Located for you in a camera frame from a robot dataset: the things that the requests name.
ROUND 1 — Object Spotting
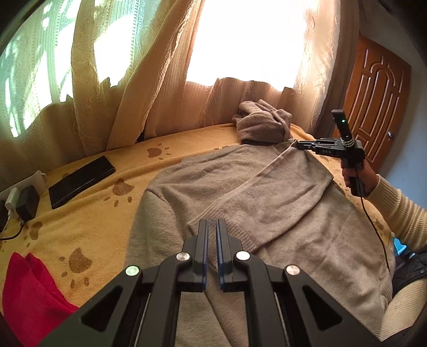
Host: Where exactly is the white charger plug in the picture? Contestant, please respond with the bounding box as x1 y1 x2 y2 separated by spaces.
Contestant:
5 187 21 218

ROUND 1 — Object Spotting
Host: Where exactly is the black charger plug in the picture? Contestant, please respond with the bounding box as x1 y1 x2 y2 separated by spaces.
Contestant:
16 185 41 221

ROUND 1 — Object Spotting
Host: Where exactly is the person's right forearm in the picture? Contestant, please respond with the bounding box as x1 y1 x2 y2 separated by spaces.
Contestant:
366 174 427 251

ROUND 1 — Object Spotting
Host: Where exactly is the crumpled brown knit sweater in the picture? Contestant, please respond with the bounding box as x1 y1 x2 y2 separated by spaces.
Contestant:
231 99 297 145

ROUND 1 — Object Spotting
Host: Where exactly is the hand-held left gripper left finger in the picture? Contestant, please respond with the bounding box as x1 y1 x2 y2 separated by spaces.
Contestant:
39 219 209 347

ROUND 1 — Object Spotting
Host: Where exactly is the black charger cable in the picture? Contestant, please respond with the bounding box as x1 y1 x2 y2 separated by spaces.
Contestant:
0 218 26 241

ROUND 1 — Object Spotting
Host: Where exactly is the cream embossed curtain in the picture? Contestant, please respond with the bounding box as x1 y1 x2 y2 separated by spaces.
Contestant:
0 0 360 182

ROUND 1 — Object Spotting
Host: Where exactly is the white power strip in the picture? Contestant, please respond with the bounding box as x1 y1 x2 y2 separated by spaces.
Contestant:
0 170 49 222

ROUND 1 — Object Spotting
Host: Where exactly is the dark cloth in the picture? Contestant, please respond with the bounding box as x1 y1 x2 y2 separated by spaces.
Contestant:
391 247 427 298

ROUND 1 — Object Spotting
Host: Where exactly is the cream cloth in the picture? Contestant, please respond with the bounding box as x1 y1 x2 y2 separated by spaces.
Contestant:
376 283 427 341

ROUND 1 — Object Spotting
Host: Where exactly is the person's right hand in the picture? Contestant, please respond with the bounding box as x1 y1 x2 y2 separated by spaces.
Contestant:
342 159 380 197

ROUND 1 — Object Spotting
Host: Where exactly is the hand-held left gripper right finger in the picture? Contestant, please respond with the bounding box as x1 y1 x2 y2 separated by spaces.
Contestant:
216 218 384 347

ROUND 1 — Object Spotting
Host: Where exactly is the beige knit sweater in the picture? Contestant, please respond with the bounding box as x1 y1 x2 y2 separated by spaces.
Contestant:
125 140 397 347

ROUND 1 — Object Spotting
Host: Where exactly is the brown wooden door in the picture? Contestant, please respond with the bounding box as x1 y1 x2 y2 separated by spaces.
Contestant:
339 35 413 173

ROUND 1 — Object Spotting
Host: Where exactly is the red cloth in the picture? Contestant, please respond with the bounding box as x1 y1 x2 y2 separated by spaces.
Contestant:
2 252 80 347

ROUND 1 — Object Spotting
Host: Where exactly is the sheer white curtain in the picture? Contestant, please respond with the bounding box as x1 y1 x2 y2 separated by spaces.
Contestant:
0 0 88 138

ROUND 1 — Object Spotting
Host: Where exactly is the yellow paw print blanket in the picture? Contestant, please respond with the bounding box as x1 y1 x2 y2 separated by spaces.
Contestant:
0 122 396 347

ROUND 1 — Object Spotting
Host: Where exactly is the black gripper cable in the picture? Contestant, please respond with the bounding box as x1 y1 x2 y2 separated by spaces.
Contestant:
357 168 392 279

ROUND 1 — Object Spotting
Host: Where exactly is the black smartphone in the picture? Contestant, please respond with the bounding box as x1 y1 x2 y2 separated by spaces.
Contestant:
48 156 117 210

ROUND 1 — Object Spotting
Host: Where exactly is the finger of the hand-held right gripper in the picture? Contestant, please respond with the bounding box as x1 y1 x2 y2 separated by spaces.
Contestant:
296 137 341 153

